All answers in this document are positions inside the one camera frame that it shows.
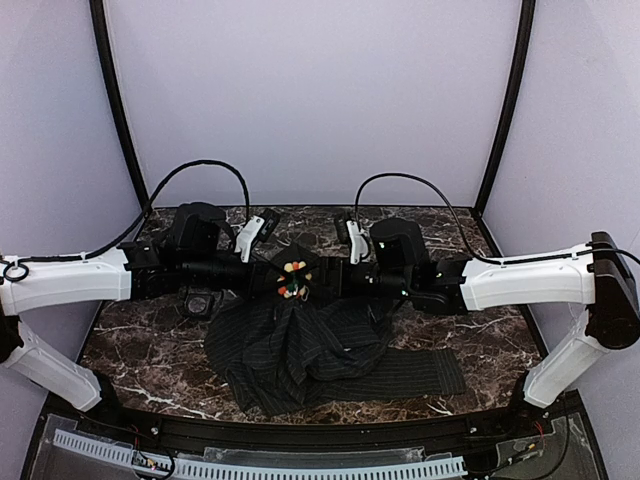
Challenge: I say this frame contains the dark pinstriped garment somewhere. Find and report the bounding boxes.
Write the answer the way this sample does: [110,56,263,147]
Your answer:
[204,294,467,416]

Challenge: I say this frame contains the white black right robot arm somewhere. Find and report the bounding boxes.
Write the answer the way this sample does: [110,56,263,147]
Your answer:
[297,218,639,410]

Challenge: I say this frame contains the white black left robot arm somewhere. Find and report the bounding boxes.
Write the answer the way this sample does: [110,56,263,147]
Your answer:
[1,202,280,413]

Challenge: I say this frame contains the black square box front left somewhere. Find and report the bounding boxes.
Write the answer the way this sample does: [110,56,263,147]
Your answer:
[182,292,216,319]

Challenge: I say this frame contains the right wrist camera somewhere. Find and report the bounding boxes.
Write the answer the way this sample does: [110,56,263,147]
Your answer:
[334,212,371,265]

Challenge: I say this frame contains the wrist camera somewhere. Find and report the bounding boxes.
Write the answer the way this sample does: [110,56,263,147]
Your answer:
[334,212,371,265]
[234,208,281,263]

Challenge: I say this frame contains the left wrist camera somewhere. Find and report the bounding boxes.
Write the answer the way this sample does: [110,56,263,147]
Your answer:
[234,208,281,263]

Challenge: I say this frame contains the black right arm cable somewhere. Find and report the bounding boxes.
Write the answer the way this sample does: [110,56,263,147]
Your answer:
[354,173,601,266]

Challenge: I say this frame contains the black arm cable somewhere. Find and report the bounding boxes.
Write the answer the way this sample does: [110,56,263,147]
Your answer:
[0,159,251,284]
[354,173,601,266]

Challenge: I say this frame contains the black front table rail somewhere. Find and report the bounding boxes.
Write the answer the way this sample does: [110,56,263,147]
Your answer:
[59,407,551,453]

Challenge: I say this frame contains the white slotted cable duct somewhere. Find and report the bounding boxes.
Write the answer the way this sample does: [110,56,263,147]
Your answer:
[52,429,468,480]

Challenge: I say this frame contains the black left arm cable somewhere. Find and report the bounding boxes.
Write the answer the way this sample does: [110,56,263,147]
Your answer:
[0,159,251,284]

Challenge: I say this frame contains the black left frame post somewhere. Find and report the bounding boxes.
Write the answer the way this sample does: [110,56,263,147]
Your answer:
[88,0,149,208]

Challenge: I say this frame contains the black frame post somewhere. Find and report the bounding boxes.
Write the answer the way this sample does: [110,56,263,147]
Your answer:
[473,0,536,218]
[88,0,149,208]

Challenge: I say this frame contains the black right frame post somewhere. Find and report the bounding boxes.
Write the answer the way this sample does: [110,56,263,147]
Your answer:
[473,0,536,218]

